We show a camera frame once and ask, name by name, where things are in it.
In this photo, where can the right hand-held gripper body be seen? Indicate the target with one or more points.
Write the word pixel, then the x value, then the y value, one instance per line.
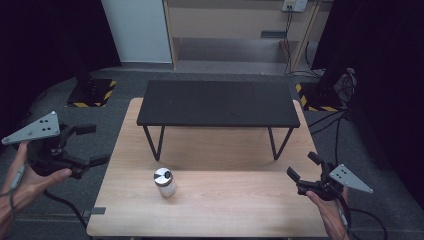
pixel 348 178

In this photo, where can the black curtain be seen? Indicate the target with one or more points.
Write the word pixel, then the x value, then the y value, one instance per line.
pixel 383 83
pixel 43 43

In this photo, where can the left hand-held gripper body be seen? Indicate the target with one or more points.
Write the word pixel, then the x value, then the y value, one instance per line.
pixel 36 129

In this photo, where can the grey flat box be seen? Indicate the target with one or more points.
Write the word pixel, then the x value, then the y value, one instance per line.
pixel 273 34

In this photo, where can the black metal riser shelf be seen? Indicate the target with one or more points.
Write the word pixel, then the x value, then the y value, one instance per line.
pixel 218 103

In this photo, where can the white power strip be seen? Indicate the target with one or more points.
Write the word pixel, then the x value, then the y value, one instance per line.
pixel 296 5

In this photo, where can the person's left hand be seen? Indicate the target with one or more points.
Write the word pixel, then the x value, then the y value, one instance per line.
pixel 31 185

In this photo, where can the white panel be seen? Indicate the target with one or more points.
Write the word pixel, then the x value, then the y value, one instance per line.
pixel 136 30

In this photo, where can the black hazard-striped stand base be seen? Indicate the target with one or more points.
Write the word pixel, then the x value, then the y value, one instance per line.
pixel 320 98
pixel 91 93

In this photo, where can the wooden shelf frame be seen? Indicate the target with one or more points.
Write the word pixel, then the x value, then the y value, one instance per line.
pixel 230 23

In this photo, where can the grey tape strip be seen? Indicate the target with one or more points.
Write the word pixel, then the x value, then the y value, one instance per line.
pixel 95 211

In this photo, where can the person's right hand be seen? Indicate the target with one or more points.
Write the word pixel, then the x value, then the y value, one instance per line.
pixel 328 210

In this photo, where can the glass jar with metal lid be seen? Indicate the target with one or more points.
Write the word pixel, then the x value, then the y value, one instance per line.
pixel 164 181

